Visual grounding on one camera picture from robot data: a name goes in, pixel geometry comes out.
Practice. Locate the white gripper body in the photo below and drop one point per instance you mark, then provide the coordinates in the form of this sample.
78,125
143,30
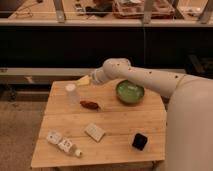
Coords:
97,76

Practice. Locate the black eraser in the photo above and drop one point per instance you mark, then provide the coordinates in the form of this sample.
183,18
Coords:
139,141

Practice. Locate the clear plastic bottle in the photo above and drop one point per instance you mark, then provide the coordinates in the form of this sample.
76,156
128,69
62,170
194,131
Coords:
63,143

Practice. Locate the white rectangular sponge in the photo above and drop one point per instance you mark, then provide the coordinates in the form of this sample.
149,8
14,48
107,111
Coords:
94,132

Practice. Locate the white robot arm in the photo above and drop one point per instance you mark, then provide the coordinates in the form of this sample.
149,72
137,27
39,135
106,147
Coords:
188,103

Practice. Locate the green bowl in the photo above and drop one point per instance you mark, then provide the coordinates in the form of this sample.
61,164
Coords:
128,92

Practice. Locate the white ceramic cup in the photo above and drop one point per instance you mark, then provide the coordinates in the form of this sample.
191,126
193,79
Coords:
72,94

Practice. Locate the red tray on shelf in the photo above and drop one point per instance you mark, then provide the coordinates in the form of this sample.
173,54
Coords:
161,9

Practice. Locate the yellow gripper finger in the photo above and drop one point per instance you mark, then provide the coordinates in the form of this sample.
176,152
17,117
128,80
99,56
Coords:
83,81

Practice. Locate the brown sausage-shaped object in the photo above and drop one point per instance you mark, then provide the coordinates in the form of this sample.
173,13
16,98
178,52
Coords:
90,105

